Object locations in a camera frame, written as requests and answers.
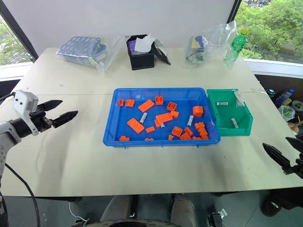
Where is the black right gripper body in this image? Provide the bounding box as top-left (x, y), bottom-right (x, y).
top-left (283, 152), bottom-right (303, 179)

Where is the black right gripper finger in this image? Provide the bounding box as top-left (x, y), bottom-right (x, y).
top-left (285, 136), bottom-right (303, 153)
top-left (262, 142), bottom-right (294, 171)

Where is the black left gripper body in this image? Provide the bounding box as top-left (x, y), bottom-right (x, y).
top-left (29, 105), bottom-right (54, 133)

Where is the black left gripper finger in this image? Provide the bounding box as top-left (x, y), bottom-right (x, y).
top-left (51, 110), bottom-right (79, 129)
top-left (37, 99), bottom-right (63, 112)

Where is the green plastic bin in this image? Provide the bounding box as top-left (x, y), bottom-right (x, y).
top-left (206, 88), bottom-right (254, 137)

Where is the black box with purple contents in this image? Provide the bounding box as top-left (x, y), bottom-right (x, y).
top-left (126, 34), bottom-right (156, 71)

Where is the wooden stick toy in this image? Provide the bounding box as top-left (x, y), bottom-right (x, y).
top-left (289, 117), bottom-right (303, 133)

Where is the clear bag with green contents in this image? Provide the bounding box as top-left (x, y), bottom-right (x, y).
top-left (278, 105), bottom-right (296, 122)

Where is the black rounded shape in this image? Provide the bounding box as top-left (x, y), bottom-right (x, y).
top-left (259, 189), bottom-right (303, 217)

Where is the blue-capped clear water bottle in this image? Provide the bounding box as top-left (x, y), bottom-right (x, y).
top-left (275, 88), bottom-right (295, 106)

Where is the blue rack in plastic bag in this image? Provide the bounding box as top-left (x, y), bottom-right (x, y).
top-left (56, 34), bottom-right (124, 76)

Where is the clear label card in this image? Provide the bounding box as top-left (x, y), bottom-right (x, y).
top-left (234, 92), bottom-right (245, 108)

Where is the blue plastic tray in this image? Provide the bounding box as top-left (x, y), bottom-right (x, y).
top-left (102, 87), bottom-right (221, 149)

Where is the long orange block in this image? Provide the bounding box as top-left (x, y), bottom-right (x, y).
top-left (138, 99), bottom-right (155, 113)
top-left (126, 117), bottom-right (145, 133)
top-left (155, 113), bottom-right (173, 123)

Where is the large smooth orange cube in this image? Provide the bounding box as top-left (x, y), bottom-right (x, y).
top-left (192, 105), bottom-right (204, 117)

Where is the grey rounded shape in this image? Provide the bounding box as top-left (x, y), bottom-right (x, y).
top-left (99, 195), bottom-right (134, 223)
top-left (169, 193), bottom-right (198, 227)

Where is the white crumpled paper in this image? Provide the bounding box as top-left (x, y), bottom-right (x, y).
top-left (134, 34), bottom-right (157, 53)

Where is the white backdrop board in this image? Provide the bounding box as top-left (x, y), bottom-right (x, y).
top-left (4, 0), bottom-right (239, 60)

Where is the green plastic bottle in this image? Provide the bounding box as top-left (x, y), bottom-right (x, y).
top-left (224, 29), bottom-right (249, 62)

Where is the clear bag with blue item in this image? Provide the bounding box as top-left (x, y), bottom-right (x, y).
top-left (184, 20), bottom-right (238, 71)

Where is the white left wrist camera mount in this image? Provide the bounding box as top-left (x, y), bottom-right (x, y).
top-left (13, 90), bottom-right (39, 136)

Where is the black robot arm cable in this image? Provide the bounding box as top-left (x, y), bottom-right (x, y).
top-left (0, 92), bottom-right (42, 227)

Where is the metal bracket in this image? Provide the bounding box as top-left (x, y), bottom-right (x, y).
top-left (207, 208), bottom-right (228, 227)

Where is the white thin cable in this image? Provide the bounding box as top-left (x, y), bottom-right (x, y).
top-left (68, 200), bottom-right (89, 224)

